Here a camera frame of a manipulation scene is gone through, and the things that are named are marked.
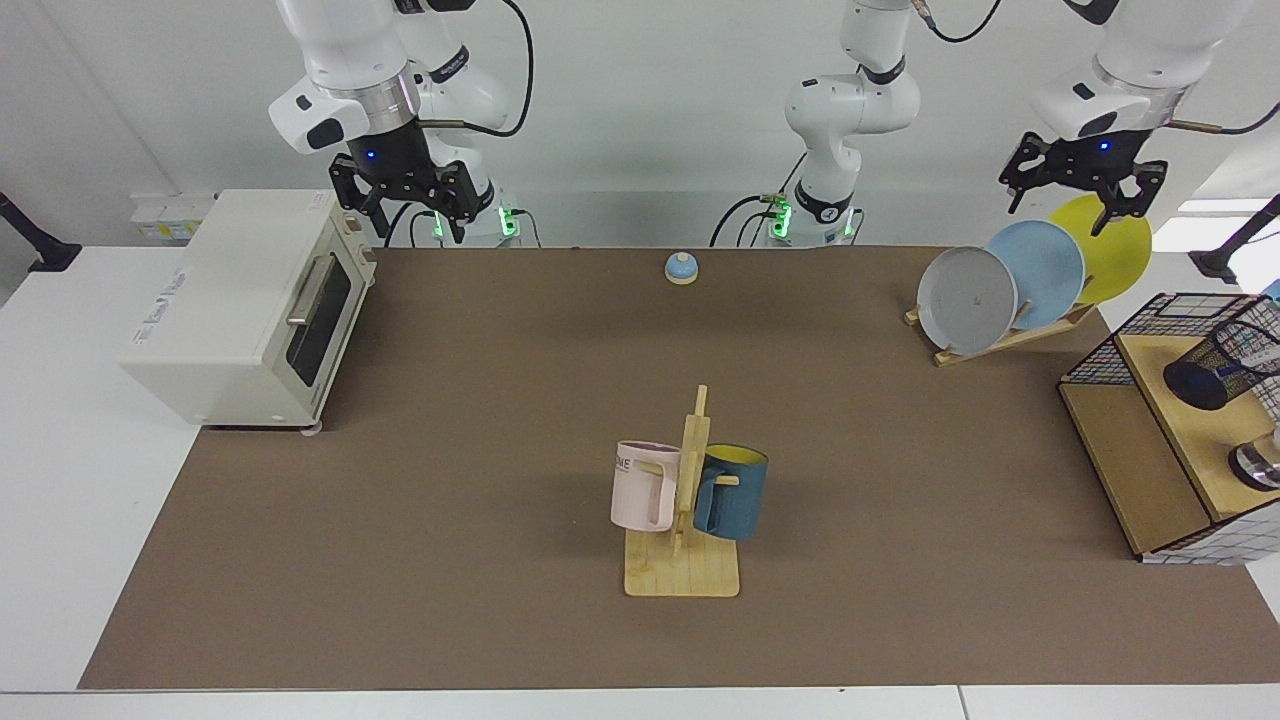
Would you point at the glass lid with silver rim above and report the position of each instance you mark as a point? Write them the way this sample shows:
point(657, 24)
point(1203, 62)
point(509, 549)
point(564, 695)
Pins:
point(1258, 465)

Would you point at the blue and white marker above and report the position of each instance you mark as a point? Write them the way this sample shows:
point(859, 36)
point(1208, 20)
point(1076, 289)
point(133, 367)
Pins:
point(1245, 355)

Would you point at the yellow plate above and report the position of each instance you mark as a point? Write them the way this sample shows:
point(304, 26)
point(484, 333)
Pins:
point(1120, 260)

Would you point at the small blue round bell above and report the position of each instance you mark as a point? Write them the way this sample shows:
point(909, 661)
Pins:
point(681, 268)

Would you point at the light blue plate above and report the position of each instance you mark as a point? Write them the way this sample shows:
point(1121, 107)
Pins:
point(1045, 270)

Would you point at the wooden plate rack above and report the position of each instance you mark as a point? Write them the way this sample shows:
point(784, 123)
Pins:
point(1000, 343)

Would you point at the grey plate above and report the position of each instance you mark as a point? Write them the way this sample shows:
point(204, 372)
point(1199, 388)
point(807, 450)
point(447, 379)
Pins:
point(965, 300)

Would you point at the wooden cup stand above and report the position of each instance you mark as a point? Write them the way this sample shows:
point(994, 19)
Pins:
point(680, 575)

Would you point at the pale toaster oven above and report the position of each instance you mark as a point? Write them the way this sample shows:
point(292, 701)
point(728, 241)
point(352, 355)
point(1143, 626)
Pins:
point(230, 300)

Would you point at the dark blue mug yellow inside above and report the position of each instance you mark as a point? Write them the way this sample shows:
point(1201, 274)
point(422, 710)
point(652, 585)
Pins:
point(735, 500)

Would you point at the black mesh pen holder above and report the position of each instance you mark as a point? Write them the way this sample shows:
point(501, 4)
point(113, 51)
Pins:
point(1195, 388)

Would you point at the pink mug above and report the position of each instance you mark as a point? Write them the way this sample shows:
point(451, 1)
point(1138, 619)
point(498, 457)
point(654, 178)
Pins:
point(635, 490)

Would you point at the brown table cloth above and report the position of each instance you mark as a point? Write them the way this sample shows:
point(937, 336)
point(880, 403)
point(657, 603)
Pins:
point(500, 600)

